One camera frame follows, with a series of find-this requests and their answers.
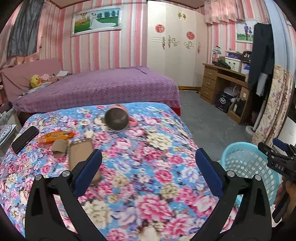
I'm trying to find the orange snack wrapper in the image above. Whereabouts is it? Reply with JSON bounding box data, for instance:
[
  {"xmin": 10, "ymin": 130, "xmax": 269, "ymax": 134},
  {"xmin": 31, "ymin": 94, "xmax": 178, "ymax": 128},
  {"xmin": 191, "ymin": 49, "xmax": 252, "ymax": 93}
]
[{"xmin": 38, "ymin": 131, "xmax": 75, "ymax": 145}]

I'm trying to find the pink headboard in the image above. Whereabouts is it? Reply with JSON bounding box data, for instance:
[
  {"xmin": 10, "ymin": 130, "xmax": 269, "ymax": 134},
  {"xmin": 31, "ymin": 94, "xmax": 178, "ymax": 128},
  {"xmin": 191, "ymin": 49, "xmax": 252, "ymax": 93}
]
[{"xmin": 1, "ymin": 58, "xmax": 62, "ymax": 102}]

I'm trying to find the black box under desk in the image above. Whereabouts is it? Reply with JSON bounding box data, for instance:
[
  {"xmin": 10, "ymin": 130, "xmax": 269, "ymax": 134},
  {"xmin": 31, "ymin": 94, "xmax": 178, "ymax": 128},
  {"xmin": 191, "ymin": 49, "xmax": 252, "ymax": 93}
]
[{"xmin": 214, "ymin": 91, "xmax": 233, "ymax": 113}]

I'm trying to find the light blue plastic trash basket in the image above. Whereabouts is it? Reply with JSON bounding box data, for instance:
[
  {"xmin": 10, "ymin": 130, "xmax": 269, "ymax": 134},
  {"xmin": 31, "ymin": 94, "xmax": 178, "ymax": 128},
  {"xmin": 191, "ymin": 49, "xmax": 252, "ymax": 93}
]
[{"xmin": 220, "ymin": 142, "xmax": 280, "ymax": 205}]

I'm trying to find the white storage box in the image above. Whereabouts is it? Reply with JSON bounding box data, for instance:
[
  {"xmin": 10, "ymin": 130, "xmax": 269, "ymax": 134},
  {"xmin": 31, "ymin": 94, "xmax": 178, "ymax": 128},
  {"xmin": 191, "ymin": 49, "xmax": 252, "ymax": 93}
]
[{"xmin": 224, "ymin": 57, "xmax": 242, "ymax": 72}]

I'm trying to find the purple dotted bed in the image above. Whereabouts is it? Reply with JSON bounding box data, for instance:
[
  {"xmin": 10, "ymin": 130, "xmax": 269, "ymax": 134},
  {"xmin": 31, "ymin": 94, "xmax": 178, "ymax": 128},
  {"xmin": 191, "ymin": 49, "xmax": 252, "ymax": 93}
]
[{"xmin": 13, "ymin": 67, "xmax": 181, "ymax": 115}]

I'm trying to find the grey window curtain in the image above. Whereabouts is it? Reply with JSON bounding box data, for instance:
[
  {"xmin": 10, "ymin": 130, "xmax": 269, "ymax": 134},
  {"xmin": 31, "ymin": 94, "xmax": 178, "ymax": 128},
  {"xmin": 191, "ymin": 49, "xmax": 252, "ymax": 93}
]
[{"xmin": 7, "ymin": 0, "xmax": 44, "ymax": 57}]

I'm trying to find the wooden desk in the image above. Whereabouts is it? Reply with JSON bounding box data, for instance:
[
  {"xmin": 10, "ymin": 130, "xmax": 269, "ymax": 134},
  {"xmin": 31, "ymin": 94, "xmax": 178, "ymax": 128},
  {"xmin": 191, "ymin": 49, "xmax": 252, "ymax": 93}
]
[{"xmin": 200, "ymin": 64, "xmax": 251, "ymax": 125}]

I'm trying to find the framed wedding picture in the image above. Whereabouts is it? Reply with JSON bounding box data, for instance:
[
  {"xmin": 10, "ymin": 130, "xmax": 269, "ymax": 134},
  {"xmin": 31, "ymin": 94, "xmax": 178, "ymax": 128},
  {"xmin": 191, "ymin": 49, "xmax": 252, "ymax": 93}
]
[{"xmin": 71, "ymin": 6, "xmax": 123, "ymax": 37}]

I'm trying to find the floral blue pink bedspread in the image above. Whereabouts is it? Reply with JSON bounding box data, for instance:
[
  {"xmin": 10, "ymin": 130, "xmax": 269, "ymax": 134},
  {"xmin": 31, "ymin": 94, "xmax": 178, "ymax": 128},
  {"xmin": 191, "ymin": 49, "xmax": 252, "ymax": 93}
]
[{"xmin": 1, "ymin": 102, "xmax": 218, "ymax": 240}]

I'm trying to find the pink mug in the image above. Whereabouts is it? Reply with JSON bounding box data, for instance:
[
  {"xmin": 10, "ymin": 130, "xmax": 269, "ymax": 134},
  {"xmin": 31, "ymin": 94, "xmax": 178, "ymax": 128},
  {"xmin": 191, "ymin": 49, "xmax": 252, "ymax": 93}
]
[{"xmin": 104, "ymin": 104, "xmax": 137, "ymax": 132}]

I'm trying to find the black smartphone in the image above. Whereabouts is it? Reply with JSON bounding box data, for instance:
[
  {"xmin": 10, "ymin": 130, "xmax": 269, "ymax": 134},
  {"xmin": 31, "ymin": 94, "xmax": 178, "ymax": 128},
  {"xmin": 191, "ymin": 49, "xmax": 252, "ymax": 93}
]
[{"xmin": 11, "ymin": 126, "xmax": 39, "ymax": 154}]

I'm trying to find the dark hanging jacket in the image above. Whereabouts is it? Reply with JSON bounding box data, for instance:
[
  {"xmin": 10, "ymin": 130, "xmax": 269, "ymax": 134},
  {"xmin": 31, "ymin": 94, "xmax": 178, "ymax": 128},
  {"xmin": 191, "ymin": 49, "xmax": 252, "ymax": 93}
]
[{"xmin": 248, "ymin": 23, "xmax": 274, "ymax": 89}]

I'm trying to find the floral beige curtain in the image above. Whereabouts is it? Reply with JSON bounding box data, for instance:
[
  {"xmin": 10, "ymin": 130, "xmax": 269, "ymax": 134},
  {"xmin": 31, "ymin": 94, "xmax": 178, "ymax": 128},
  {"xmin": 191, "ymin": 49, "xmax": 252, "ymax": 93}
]
[{"xmin": 252, "ymin": 65, "xmax": 294, "ymax": 146}]

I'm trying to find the white standing fan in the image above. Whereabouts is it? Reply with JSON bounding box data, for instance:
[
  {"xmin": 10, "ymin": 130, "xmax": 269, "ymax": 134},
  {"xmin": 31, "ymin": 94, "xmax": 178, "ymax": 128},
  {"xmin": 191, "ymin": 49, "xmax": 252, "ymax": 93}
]
[{"xmin": 245, "ymin": 101, "xmax": 266, "ymax": 136}]

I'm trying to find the white wardrobe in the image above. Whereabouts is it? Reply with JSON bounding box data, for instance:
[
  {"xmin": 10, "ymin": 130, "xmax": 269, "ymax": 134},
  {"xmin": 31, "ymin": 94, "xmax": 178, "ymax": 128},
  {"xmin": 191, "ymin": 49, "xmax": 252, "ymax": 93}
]
[{"xmin": 147, "ymin": 1, "xmax": 208, "ymax": 88}]

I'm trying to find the yellow duck plush toy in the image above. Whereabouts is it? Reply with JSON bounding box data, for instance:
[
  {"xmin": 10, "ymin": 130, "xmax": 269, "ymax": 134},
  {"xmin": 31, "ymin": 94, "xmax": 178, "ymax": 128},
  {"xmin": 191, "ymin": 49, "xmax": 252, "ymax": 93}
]
[{"xmin": 30, "ymin": 74, "xmax": 42, "ymax": 88}]

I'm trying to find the brown phone case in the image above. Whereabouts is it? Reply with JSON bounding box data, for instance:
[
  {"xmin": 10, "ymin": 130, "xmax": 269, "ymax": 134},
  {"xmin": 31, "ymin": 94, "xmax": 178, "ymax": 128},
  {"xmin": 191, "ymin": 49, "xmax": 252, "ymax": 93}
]
[{"xmin": 68, "ymin": 138, "xmax": 102, "ymax": 184}]

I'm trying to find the person's right hand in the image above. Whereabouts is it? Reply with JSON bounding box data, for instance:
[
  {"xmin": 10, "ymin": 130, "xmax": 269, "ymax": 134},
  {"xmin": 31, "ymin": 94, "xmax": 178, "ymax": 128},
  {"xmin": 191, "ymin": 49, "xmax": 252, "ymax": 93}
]
[{"xmin": 273, "ymin": 180, "xmax": 296, "ymax": 210}]

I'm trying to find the small framed photo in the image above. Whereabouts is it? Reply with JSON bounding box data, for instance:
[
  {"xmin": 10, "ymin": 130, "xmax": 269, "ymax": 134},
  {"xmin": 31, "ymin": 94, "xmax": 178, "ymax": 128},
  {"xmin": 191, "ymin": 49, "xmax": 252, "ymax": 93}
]
[{"xmin": 235, "ymin": 19, "xmax": 258, "ymax": 44}]

